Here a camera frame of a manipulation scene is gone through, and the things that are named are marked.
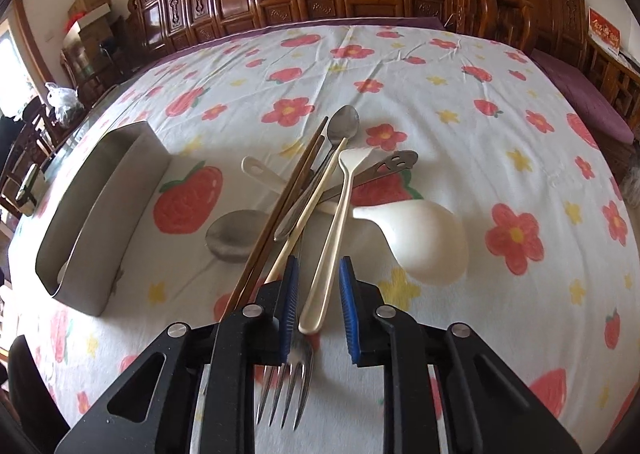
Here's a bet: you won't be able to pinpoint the plain steel spoon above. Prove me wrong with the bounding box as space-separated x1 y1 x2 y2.
273 105 361 241

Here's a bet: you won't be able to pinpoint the stainless steel utensil holder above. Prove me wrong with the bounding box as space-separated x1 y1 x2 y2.
34 121 173 317

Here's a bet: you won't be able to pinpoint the cream long-handled plastic spoon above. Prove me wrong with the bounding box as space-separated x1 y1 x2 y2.
298 146 373 335

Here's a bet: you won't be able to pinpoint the cream plastic chopstick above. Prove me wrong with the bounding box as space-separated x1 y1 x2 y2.
262 136 351 285

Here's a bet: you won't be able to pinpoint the purple seat cushion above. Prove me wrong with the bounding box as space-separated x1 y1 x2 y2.
530 49 636 145

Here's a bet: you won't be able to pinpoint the stacked cardboard boxes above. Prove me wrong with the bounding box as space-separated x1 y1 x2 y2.
67 0 113 51

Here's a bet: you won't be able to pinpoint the steel fork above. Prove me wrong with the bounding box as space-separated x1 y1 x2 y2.
256 229 315 431

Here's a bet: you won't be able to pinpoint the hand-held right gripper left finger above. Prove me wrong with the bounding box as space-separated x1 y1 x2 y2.
54 255 301 454

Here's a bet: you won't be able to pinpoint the small white fan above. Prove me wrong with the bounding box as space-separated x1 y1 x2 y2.
620 169 640 211

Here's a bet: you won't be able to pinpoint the red wall calendar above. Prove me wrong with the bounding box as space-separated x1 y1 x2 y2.
587 8 623 55

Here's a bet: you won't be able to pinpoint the white plastic bag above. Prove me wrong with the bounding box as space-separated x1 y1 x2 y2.
45 81 86 125

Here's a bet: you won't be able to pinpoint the white plastic ladle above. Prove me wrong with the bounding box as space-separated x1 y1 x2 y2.
241 155 469 285

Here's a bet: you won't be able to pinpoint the brown wooden chopstick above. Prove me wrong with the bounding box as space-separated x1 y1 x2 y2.
220 116 329 322
235 134 326 310

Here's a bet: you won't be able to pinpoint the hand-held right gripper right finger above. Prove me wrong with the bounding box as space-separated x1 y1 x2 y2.
339 256 583 454

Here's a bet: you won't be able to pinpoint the wooden armchair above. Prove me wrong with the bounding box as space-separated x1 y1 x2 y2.
445 0 532 52

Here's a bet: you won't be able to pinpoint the dark wooden shelf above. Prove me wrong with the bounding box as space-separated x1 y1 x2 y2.
60 16 132 107

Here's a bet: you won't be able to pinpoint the strawberry flower print tablecloth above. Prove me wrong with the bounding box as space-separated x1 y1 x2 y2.
7 24 636 454

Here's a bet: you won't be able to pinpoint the steel spoon with smiley handle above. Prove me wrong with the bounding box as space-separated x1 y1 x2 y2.
205 150 420 264

